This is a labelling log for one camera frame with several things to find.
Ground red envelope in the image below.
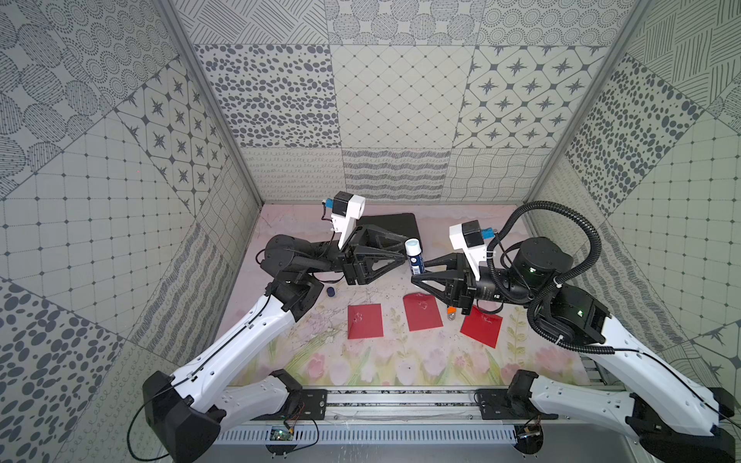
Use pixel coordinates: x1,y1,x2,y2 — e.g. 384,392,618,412
403,293,443,332
460,306,503,348
347,304,384,340

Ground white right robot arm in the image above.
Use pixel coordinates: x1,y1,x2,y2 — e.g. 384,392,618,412
412,237,736,462

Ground red envelope right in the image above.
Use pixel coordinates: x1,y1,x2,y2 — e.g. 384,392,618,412
460,306,503,348

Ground black corrugated cable conduit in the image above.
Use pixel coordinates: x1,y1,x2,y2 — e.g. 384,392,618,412
485,199,616,355

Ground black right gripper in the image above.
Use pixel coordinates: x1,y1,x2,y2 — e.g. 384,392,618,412
412,252,544,316

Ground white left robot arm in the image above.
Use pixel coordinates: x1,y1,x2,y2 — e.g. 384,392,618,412
141,225,407,462

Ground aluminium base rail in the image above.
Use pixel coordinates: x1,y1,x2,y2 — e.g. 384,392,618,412
248,386,557,424

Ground red envelope middle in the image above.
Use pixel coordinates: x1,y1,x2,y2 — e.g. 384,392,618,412
403,293,443,332

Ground white blue glue stick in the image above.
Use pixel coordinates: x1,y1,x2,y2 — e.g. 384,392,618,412
404,238,425,275

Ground black plastic tool case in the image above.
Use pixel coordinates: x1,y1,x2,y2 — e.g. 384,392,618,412
357,212,423,253

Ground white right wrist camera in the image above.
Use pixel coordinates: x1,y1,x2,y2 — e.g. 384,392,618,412
449,220,495,282

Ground left green circuit board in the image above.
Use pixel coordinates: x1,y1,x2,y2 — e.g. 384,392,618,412
266,428,298,456

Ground red envelope left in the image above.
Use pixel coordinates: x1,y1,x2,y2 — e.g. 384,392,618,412
347,304,384,340

